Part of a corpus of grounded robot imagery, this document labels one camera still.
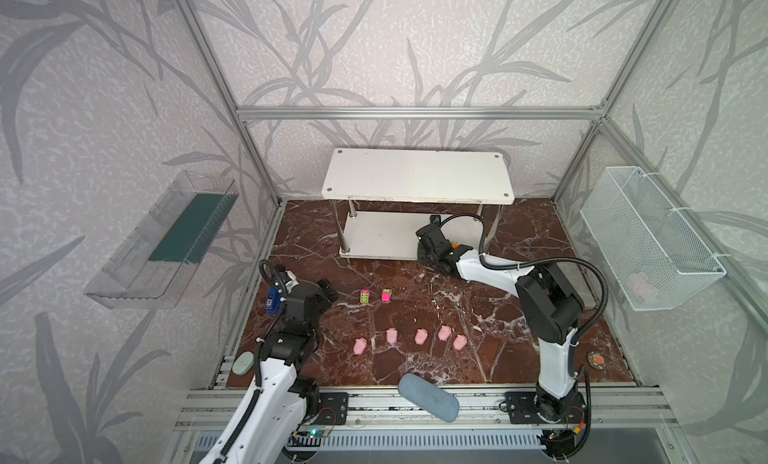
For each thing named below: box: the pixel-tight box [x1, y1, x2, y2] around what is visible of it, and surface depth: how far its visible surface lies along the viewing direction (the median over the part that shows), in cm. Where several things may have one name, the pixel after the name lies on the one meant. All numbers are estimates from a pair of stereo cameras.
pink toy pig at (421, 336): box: [414, 328, 428, 345], surface depth 86 cm
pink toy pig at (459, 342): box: [453, 334, 467, 350], surface depth 85 cm
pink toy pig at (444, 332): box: [438, 325, 452, 341], surface depth 86 cm
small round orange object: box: [587, 351, 605, 370], surface depth 82 cm
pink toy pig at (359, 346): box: [353, 338, 367, 355], surface depth 84 cm
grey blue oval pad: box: [398, 373, 460, 422], surface depth 75 cm
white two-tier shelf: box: [322, 148, 515, 261], surface depth 82 cm
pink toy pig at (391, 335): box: [386, 327, 398, 344], surface depth 86 cm
